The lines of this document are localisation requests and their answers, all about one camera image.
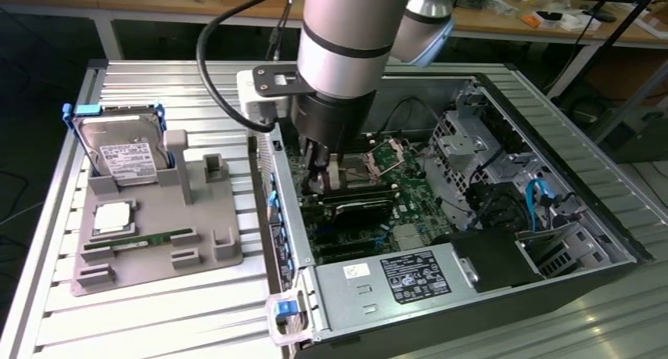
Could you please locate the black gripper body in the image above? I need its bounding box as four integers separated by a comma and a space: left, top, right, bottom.
290, 91, 378, 156

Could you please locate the Nvidia graphics card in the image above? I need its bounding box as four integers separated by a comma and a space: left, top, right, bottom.
298, 185, 402, 239

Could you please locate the CPU socket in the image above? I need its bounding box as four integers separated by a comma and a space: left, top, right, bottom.
339, 155, 383, 188

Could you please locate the metal socket cover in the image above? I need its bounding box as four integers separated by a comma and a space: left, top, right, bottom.
368, 137, 414, 176

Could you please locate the green motherboard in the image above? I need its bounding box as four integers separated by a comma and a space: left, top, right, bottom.
284, 134, 455, 264

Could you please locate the silver chipset heatsink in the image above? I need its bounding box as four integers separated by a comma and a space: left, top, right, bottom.
394, 223, 438, 248

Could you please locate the silver disk bay cage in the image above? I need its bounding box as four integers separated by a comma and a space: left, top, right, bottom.
427, 88, 528, 188

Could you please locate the silver power supply unit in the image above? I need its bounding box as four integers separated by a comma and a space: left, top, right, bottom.
312, 244, 483, 332

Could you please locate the hard disk with blue rails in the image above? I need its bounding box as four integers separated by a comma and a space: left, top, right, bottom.
60, 102, 174, 188

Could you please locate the green RAM stick loose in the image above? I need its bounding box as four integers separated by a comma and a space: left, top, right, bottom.
107, 233, 176, 253

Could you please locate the grey parts rack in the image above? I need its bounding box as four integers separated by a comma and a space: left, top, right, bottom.
70, 128, 246, 297

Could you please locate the black plastic air shroud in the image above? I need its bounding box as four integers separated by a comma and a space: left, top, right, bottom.
431, 228, 547, 293

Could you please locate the silver CPU chip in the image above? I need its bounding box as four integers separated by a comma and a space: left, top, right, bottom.
92, 203, 135, 233

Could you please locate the black slanted pole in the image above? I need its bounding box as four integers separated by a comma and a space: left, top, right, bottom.
551, 0, 660, 102

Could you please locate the open black PC case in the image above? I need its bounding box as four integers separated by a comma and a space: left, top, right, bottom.
248, 71, 659, 359

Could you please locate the black looped wire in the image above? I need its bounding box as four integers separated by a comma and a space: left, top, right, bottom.
383, 96, 443, 136

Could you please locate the thin cable with connector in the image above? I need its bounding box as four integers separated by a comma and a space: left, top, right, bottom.
267, 0, 295, 61

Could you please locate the thick black camera cable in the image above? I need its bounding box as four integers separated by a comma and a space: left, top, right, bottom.
195, 0, 294, 134

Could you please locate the blue SATA wire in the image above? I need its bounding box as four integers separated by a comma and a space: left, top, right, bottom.
526, 177, 555, 233

